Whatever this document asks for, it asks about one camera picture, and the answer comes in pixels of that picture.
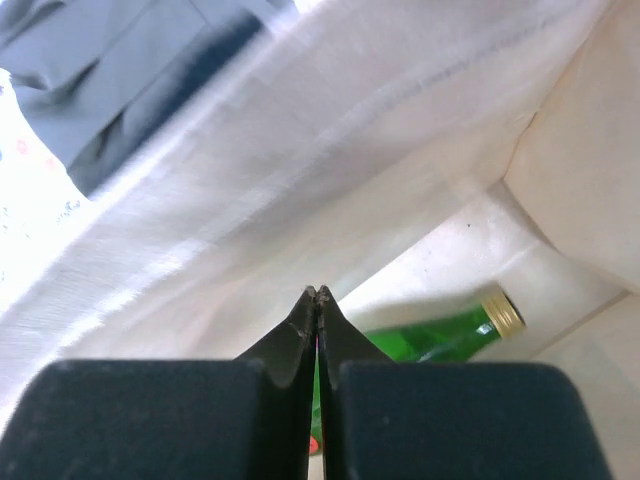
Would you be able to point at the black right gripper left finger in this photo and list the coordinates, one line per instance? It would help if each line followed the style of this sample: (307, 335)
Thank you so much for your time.
(245, 418)

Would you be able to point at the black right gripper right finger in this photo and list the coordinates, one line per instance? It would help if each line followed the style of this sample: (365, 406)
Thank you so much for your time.
(445, 419)

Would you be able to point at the green Perrier bottle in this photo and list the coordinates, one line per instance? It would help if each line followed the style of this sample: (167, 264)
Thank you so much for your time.
(454, 338)

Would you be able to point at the beige canvas tote bag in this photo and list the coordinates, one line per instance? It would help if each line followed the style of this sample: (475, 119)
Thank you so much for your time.
(406, 154)

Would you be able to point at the floral table mat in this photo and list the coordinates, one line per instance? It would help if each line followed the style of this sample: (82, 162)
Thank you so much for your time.
(40, 205)

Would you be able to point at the grey folded cloth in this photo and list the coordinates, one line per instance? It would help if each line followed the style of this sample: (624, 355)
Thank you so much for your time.
(96, 79)

